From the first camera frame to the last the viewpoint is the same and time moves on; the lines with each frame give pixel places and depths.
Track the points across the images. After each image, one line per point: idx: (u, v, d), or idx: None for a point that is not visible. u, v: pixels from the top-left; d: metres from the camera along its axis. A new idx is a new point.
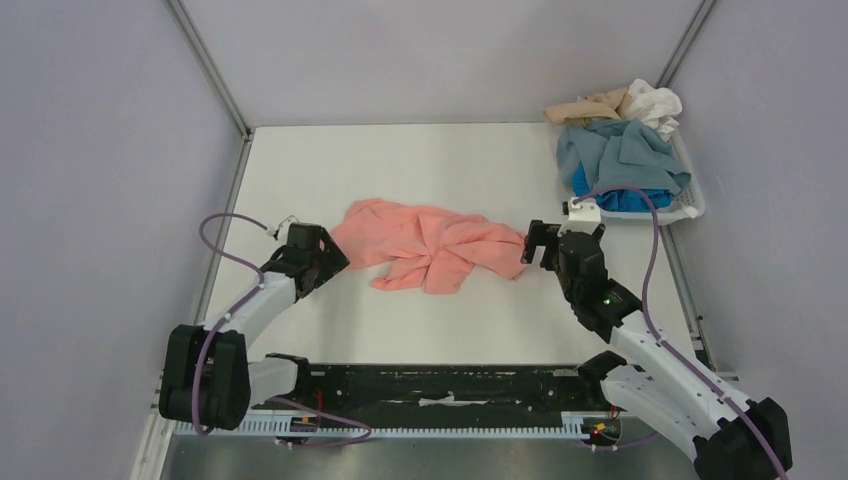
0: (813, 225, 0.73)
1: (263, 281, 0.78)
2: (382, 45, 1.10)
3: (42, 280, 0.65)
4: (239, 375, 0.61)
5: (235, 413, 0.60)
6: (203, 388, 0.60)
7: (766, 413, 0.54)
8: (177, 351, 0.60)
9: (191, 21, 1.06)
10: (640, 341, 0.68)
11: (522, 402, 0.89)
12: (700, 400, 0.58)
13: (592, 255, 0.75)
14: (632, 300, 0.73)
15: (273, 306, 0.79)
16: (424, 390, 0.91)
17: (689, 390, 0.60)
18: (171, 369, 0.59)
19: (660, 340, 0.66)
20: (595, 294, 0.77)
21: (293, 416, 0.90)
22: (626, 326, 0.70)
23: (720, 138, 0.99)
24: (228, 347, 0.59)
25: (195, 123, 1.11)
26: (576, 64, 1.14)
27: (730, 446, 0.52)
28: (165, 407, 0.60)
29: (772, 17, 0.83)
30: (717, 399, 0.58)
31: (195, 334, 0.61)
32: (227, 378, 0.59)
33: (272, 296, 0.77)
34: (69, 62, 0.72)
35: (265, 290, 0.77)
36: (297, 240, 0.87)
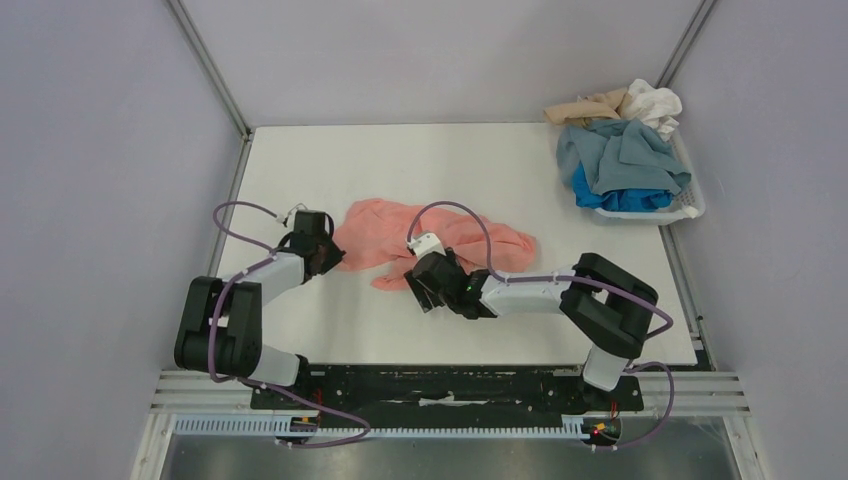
0: (813, 225, 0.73)
1: (276, 256, 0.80)
2: (381, 45, 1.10)
3: (41, 282, 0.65)
4: (255, 325, 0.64)
5: (247, 362, 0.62)
6: (218, 338, 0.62)
7: (588, 265, 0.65)
8: (196, 302, 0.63)
9: (192, 21, 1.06)
10: (497, 291, 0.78)
11: (522, 402, 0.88)
12: (548, 292, 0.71)
13: (432, 267, 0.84)
14: (482, 274, 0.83)
15: (284, 280, 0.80)
16: (424, 390, 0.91)
17: (538, 291, 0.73)
18: (190, 315, 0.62)
19: (506, 281, 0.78)
20: (458, 292, 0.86)
21: (293, 416, 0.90)
22: (483, 292, 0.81)
23: (720, 138, 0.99)
24: (245, 295, 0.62)
25: (195, 124, 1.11)
26: (575, 63, 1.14)
27: (579, 304, 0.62)
28: (181, 355, 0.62)
29: (772, 17, 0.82)
30: (554, 282, 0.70)
31: (214, 285, 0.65)
32: (242, 325, 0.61)
33: (286, 266, 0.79)
34: (68, 64, 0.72)
35: (277, 263, 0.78)
36: (303, 226, 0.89)
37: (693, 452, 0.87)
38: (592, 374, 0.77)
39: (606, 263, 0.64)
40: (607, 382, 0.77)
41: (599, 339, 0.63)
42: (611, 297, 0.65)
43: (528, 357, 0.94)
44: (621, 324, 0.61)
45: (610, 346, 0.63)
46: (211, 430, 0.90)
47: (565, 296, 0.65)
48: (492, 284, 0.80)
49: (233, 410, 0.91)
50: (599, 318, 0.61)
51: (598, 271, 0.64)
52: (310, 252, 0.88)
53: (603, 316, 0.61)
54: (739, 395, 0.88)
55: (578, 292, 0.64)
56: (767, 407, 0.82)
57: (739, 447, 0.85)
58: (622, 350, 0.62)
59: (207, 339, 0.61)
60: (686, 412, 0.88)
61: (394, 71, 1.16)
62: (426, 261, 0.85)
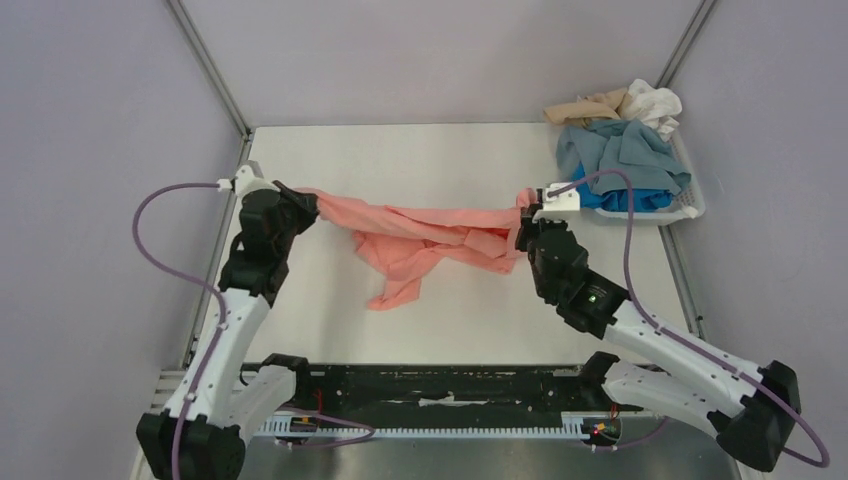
0: (812, 225, 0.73)
1: (225, 322, 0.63)
2: (382, 45, 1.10)
3: (42, 281, 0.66)
4: (227, 439, 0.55)
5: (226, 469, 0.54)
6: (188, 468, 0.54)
7: (780, 380, 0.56)
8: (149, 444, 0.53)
9: (192, 21, 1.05)
10: (639, 333, 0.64)
11: (522, 402, 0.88)
12: (714, 381, 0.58)
13: (576, 253, 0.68)
14: (616, 290, 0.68)
15: (249, 334, 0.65)
16: (424, 391, 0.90)
17: (702, 373, 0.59)
18: (153, 457, 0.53)
19: (658, 329, 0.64)
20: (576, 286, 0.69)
21: (293, 416, 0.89)
22: (619, 322, 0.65)
23: (720, 138, 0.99)
24: (200, 433, 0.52)
25: (195, 123, 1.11)
26: (576, 63, 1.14)
27: (761, 425, 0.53)
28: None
29: (772, 17, 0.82)
30: (732, 376, 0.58)
31: (165, 422, 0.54)
32: (215, 449, 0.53)
33: (241, 331, 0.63)
34: (68, 63, 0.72)
35: (228, 333, 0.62)
36: (254, 232, 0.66)
37: (692, 452, 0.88)
38: (616, 387, 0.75)
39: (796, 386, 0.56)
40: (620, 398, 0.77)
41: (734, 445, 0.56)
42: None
43: (528, 356, 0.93)
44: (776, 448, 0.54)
45: (742, 459, 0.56)
46: None
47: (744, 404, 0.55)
48: (630, 317, 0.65)
49: None
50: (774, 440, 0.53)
51: (784, 389, 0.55)
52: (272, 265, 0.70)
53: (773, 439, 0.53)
54: None
55: (764, 408, 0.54)
56: None
57: None
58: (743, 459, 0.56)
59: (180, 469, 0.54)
60: None
61: (395, 71, 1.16)
62: (572, 245, 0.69)
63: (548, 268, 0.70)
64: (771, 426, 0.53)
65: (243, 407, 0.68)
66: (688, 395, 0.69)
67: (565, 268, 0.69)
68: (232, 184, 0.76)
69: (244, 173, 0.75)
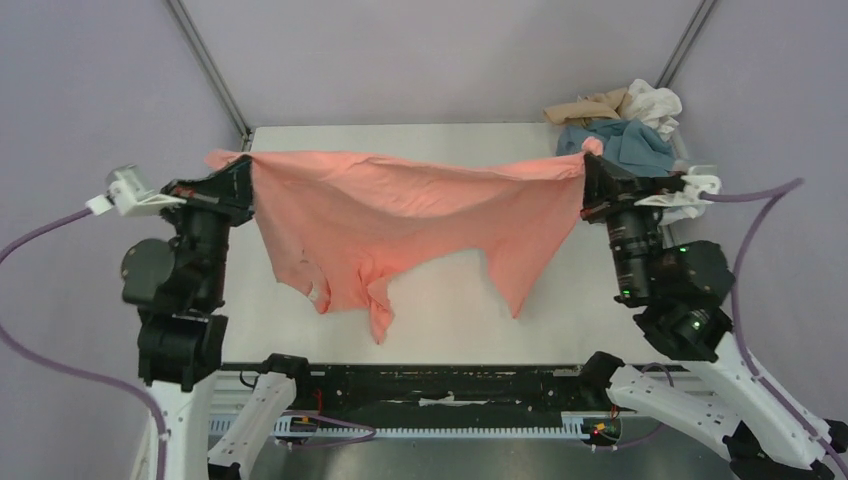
0: (812, 224, 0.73)
1: (166, 431, 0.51)
2: (382, 45, 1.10)
3: (44, 280, 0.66)
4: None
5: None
6: None
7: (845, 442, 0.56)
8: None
9: (191, 20, 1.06)
10: (737, 378, 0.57)
11: (522, 402, 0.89)
12: (793, 442, 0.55)
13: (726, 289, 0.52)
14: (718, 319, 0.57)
15: (202, 421, 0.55)
16: (424, 390, 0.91)
17: (783, 431, 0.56)
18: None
19: (756, 376, 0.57)
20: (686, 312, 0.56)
21: (293, 416, 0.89)
22: (720, 361, 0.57)
23: (721, 138, 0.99)
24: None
25: (195, 123, 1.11)
26: (576, 62, 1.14)
27: None
28: None
29: (772, 16, 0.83)
30: (810, 439, 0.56)
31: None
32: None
33: (189, 431, 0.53)
34: (69, 62, 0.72)
35: (175, 439, 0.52)
36: (152, 303, 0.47)
37: (692, 452, 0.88)
38: (617, 392, 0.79)
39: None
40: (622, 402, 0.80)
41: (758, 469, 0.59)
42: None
43: (528, 356, 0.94)
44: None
45: None
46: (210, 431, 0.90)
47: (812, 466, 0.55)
48: (730, 358, 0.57)
49: (233, 411, 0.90)
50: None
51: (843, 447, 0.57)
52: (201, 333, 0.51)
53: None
54: None
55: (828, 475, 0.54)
56: None
57: None
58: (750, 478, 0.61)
59: None
60: None
61: (395, 71, 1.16)
62: (721, 272, 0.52)
63: (674, 288, 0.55)
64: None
65: (242, 436, 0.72)
66: (702, 414, 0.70)
67: (699, 294, 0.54)
68: (112, 200, 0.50)
69: (121, 192, 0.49)
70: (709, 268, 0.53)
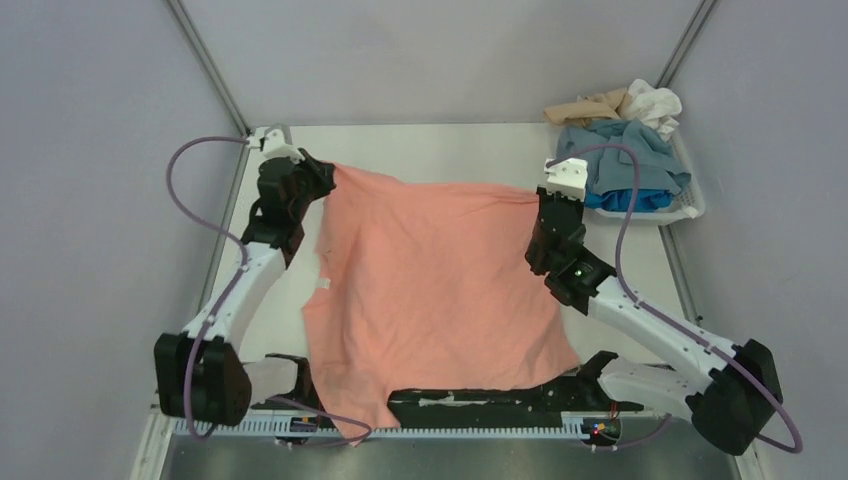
0: (811, 224, 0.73)
1: (247, 264, 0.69)
2: (382, 44, 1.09)
3: (46, 281, 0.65)
4: (233, 372, 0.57)
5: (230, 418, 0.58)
6: (196, 389, 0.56)
7: (749, 354, 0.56)
8: (163, 365, 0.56)
9: (192, 21, 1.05)
10: (619, 306, 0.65)
11: (522, 402, 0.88)
12: (686, 354, 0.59)
13: (575, 230, 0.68)
14: (602, 268, 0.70)
15: (263, 285, 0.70)
16: (424, 390, 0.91)
17: (675, 347, 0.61)
18: (164, 381, 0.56)
19: (637, 301, 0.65)
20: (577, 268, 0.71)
21: (293, 416, 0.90)
22: (600, 294, 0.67)
23: (721, 138, 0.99)
24: (215, 358, 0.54)
25: (194, 123, 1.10)
26: (576, 63, 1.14)
27: (726, 397, 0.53)
28: (167, 405, 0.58)
29: (772, 17, 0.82)
30: (703, 350, 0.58)
31: (180, 342, 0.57)
32: (215, 386, 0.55)
33: (259, 276, 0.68)
34: (70, 61, 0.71)
35: (248, 275, 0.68)
36: (272, 198, 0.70)
37: (692, 452, 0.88)
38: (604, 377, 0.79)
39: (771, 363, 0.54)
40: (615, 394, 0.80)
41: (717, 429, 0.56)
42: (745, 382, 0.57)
43: None
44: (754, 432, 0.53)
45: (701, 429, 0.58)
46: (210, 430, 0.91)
47: (715, 378, 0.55)
48: (612, 289, 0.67)
49: None
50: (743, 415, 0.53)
51: (760, 367, 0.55)
52: (291, 229, 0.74)
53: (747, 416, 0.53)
54: None
55: (730, 382, 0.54)
56: None
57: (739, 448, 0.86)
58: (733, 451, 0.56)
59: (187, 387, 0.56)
60: None
61: (397, 70, 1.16)
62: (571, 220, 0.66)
63: (552, 248, 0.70)
64: (739, 401, 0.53)
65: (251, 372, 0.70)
66: (672, 382, 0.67)
67: (555, 243, 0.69)
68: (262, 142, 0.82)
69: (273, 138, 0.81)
70: (559, 220, 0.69)
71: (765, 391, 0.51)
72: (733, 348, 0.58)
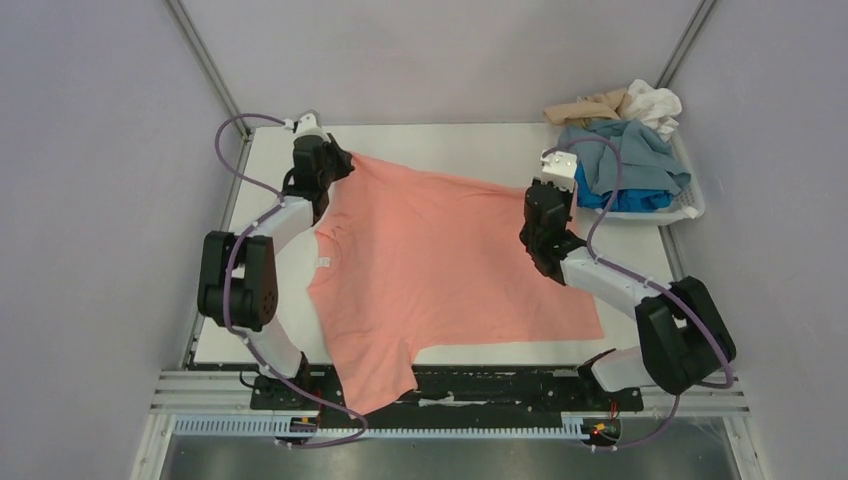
0: (811, 225, 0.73)
1: (283, 203, 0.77)
2: (382, 45, 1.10)
3: (45, 281, 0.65)
4: (269, 273, 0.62)
5: (262, 317, 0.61)
6: (235, 288, 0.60)
7: (683, 286, 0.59)
8: (210, 253, 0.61)
9: (192, 21, 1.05)
10: (581, 263, 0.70)
11: (522, 402, 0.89)
12: (628, 290, 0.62)
13: (554, 206, 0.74)
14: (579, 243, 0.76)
15: (292, 226, 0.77)
16: (424, 390, 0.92)
17: (619, 285, 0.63)
18: (208, 267, 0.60)
19: (597, 258, 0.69)
20: (558, 241, 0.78)
21: (293, 416, 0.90)
22: (570, 256, 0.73)
23: (720, 138, 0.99)
24: (258, 248, 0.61)
25: (194, 123, 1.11)
26: (575, 64, 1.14)
27: (654, 313, 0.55)
28: (203, 306, 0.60)
29: (772, 17, 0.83)
30: (642, 285, 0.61)
31: (227, 238, 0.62)
32: (256, 278, 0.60)
33: (292, 216, 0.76)
34: (70, 61, 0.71)
35: (285, 210, 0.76)
36: (305, 165, 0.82)
37: (691, 452, 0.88)
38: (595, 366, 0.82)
39: (701, 291, 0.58)
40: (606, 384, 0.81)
41: (654, 362, 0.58)
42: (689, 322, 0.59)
43: (527, 356, 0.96)
44: (684, 357, 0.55)
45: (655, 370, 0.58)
46: (210, 430, 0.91)
47: (645, 301, 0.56)
48: (580, 252, 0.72)
49: (233, 411, 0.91)
50: (665, 336, 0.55)
51: (690, 296, 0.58)
52: (320, 192, 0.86)
53: (671, 339, 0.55)
54: (738, 395, 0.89)
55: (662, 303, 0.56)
56: (766, 407, 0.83)
57: (739, 448, 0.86)
58: (672, 387, 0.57)
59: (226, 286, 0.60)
60: (686, 412, 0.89)
61: (397, 70, 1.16)
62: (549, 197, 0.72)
63: (535, 219, 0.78)
64: (668, 318, 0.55)
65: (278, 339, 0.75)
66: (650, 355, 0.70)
67: (539, 215, 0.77)
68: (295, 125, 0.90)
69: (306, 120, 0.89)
70: (543, 198, 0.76)
71: (697, 322, 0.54)
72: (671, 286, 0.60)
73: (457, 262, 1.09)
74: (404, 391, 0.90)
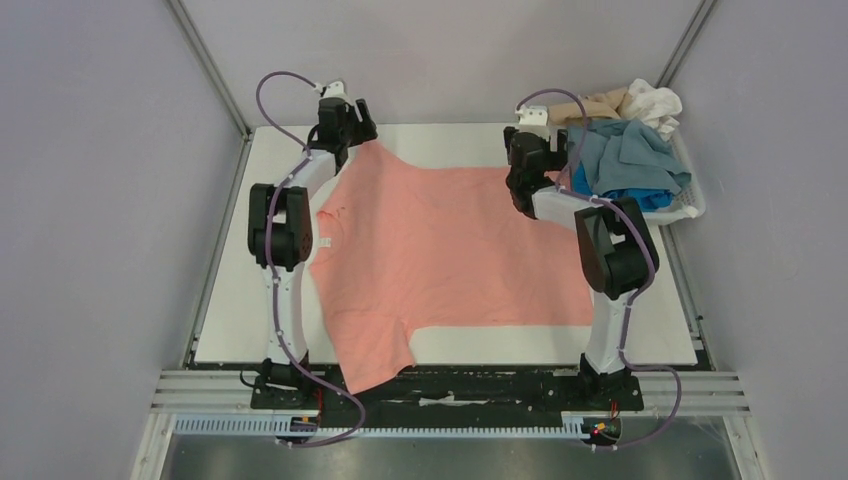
0: (812, 225, 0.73)
1: (310, 155, 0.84)
2: (382, 45, 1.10)
3: (44, 284, 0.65)
4: (305, 220, 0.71)
5: (300, 256, 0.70)
6: (277, 230, 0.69)
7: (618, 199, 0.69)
8: (255, 201, 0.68)
9: (192, 22, 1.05)
10: (548, 194, 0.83)
11: (522, 402, 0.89)
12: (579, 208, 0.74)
13: (535, 150, 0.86)
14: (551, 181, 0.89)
15: (321, 177, 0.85)
16: (424, 390, 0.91)
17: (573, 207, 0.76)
18: (254, 212, 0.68)
19: (559, 190, 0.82)
20: (536, 182, 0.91)
21: (293, 416, 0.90)
22: (541, 190, 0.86)
23: (721, 137, 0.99)
24: (297, 198, 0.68)
25: (195, 124, 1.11)
26: (575, 63, 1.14)
27: (585, 216, 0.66)
28: (252, 245, 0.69)
29: (772, 17, 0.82)
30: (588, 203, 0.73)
31: (269, 189, 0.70)
32: (297, 222, 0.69)
33: (321, 166, 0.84)
34: (71, 64, 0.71)
35: (313, 162, 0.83)
36: (328, 121, 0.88)
37: (692, 452, 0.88)
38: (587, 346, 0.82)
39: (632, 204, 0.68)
40: (599, 364, 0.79)
41: (590, 264, 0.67)
42: (626, 234, 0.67)
43: (528, 356, 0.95)
44: (609, 256, 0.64)
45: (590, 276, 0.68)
46: (210, 430, 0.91)
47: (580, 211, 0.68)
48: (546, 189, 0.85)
49: (233, 410, 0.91)
50: (593, 235, 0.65)
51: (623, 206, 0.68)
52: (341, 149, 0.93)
53: (597, 237, 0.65)
54: (739, 395, 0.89)
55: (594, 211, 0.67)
56: (766, 406, 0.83)
57: (739, 447, 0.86)
58: (602, 286, 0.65)
59: (270, 231, 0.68)
60: (686, 412, 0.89)
61: (397, 70, 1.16)
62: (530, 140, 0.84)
63: (518, 161, 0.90)
64: (598, 223, 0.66)
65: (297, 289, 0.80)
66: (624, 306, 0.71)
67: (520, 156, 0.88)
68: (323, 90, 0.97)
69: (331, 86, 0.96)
70: (525, 141, 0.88)
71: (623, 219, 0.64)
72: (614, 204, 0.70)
73: (459, 250, 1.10)
74: (403, 367, 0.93)
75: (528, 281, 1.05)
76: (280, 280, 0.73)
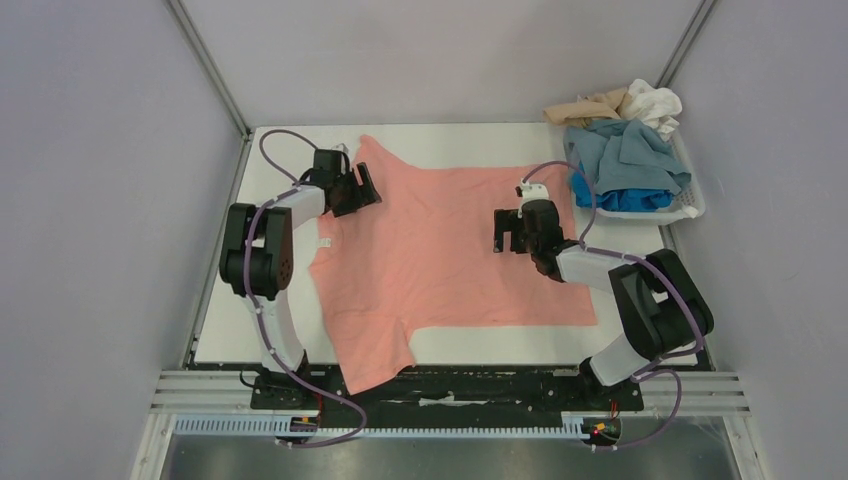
0: (811, 225, 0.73)
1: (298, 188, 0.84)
2: (382, 45, 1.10)
3: (43, 282, 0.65)
4: (286, 242, 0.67)
5: (280, 283, 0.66)
6: (256, 256, 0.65)
7: (659, 254, 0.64)
8: (232, 223, 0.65)
9: (192, 21, 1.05)
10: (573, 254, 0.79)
11: (522, 402, 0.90)
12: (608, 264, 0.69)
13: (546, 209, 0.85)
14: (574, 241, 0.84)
15: (306, 206, 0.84)
16: (424, 390, 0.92)
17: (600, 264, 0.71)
18: (231, 235, 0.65)
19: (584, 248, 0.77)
20: (555, 242, 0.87)
21: (293, 416, 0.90)
22: (565, 251, 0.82)
23: (722, 137, 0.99)
24: (278, 218, 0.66)
25: (195, 123, 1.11)
26: (575, 64, 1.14)
27: (626, 277, 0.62)
28: (225, 270, 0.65)
29: (772, 17, 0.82)
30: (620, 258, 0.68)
31: (249, 210, 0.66)
32: (277, 245, 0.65)
33: (306, 196, 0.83)
34: (70, 62, 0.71)
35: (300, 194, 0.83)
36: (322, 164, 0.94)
37: (692, 452, 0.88)
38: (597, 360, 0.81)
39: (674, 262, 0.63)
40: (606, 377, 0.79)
41: (632, 324, 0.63)
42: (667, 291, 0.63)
43: (527, 355, 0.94)
44: (655, 318, 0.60)
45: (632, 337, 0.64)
46: (210, 430, 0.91)
47: (618, 267, 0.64)
48: (573, 249, 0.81)
49: (233, 411, 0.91)
50: (635, 298, 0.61)
51: (664, 264, 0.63)
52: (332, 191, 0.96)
53: (641, 301, 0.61)
54: (739, 395, 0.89)
55: (635, 270, 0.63)
56: (766, 406, 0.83)
57: (739, 447, 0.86)
58: (648, 350, 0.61)
59: (245, 255, 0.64)
60: (686, 412, 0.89)
61: (397, 71, 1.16)
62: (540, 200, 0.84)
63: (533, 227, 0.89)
64: (639, 283, 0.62)
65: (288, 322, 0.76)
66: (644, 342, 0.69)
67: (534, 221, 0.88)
68: None
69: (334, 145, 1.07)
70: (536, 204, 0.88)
71: (666, 282, 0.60)
72: (648, 256, 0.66)
73: (459, 249, 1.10)
74: (402, 367, 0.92)
75: (528, 281, 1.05)
76: (262, 307, 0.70)
